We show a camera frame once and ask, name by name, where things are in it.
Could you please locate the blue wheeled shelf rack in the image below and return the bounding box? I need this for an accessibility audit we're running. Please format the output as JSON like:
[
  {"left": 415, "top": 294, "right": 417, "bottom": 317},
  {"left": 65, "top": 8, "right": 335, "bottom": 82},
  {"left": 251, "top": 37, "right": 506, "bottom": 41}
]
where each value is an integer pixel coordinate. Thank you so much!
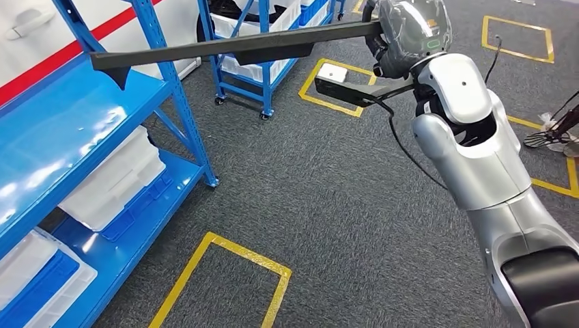
[{"left": 197, "top": 0, "right": 347, "bottom": 122}]

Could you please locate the translucent white plastic bin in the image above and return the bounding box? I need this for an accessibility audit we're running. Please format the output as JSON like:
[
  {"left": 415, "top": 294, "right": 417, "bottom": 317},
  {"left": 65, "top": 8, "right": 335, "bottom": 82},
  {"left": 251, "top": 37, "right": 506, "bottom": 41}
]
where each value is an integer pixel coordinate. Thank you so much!
[
  {"left": 59, "top": 126, "right": 167, "bottom": 232},
  {"left": 0, "top": 228, "right": 98, "bottom": 328}
]

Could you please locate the black stool base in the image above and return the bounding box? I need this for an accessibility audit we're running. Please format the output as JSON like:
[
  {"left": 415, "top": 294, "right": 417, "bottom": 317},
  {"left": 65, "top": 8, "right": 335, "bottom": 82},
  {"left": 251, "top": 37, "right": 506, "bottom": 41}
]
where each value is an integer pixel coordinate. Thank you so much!
[{"left": 524, "top": 90, "right": 579, "bottom": 159}]

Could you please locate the large blue metal shelf rack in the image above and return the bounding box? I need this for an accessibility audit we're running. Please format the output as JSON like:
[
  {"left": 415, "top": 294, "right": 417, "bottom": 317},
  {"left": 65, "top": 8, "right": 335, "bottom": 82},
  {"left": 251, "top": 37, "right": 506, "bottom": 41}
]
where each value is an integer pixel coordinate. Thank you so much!
[{"left": 0, "top": 0, "right": 221, "bottom": 328}]

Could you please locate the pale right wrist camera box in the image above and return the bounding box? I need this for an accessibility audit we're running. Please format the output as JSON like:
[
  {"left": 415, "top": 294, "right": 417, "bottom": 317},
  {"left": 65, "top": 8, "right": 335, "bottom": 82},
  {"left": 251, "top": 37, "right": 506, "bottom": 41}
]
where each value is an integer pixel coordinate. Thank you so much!
[{"left": 317, "top": 63, "right": 348, "bottom": 83}]

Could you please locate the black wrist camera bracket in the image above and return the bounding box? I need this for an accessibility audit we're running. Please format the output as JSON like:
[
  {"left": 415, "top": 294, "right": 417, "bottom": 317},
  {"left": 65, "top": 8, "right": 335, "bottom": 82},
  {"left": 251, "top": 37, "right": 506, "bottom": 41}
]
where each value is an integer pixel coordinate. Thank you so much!
[{"left": 314, "top": 77, "right": 417, "bottom": 108}]

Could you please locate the white car door handle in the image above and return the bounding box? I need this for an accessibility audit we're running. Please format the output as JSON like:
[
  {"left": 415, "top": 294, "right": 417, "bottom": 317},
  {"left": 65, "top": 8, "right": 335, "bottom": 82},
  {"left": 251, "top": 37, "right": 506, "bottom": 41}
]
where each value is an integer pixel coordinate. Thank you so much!
[{"left": 4, "top": 9, "right": 57, "bottom": 41}]

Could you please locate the thin black cable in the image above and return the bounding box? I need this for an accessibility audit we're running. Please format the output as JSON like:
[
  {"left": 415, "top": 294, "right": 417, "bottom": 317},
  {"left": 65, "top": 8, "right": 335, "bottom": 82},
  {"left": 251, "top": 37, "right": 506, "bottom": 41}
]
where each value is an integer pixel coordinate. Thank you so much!
[{"left": 483, "top": 35, "right": 503, "bottom": 85}]

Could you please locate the white car with red stripe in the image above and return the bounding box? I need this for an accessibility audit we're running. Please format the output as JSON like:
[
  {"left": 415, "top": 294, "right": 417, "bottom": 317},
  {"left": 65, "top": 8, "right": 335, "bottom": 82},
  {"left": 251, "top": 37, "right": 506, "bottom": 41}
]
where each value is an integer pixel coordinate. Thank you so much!
[{"left": 0, "top": 0, "right": 272, "bottom": 107}]

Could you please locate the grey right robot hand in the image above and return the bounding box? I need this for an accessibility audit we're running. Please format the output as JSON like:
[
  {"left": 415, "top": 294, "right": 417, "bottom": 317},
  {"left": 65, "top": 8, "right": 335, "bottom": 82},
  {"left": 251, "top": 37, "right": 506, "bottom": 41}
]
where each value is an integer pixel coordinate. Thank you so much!
[{"left": 364, "top": 0, "right": 453, "bottom": 80}]

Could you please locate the blue plastic bin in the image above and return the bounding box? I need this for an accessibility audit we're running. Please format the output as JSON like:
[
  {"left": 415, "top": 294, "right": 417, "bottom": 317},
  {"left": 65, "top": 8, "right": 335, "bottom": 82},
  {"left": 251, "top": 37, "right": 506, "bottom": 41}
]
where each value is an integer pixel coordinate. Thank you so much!
[{"left": 298, "top": 0, "right": 330, "bottom": 27}]

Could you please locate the long black plastic part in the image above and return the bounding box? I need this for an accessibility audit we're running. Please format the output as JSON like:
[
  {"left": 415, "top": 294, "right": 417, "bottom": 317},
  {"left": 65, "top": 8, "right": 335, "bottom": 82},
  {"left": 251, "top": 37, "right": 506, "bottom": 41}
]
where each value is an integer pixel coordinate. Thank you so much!
[{"left": 89, "top": 20, "right": 383, "bottom": 90}]

